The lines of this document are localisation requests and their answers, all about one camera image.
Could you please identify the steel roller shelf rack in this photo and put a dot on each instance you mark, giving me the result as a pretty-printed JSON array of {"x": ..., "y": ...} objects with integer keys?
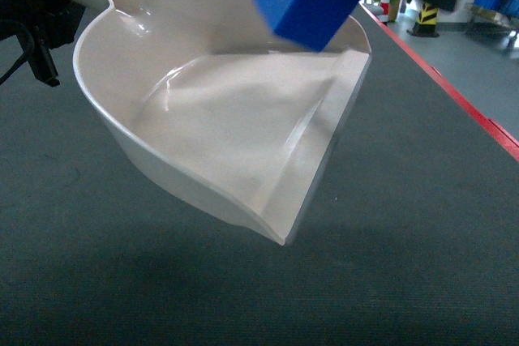
[{"x": 494, "y": 16}]

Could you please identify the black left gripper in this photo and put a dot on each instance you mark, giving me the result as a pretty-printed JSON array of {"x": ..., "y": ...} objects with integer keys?
[{"x": 39, "y": 26}]

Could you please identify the beige plastic scoop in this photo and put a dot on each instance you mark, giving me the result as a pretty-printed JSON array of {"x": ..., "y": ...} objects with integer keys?
[{"x": 207, "y": 103}]

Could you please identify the yellow black striped bollard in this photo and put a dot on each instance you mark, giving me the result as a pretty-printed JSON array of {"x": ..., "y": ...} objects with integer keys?
[{"x": 425, "y": 24}]

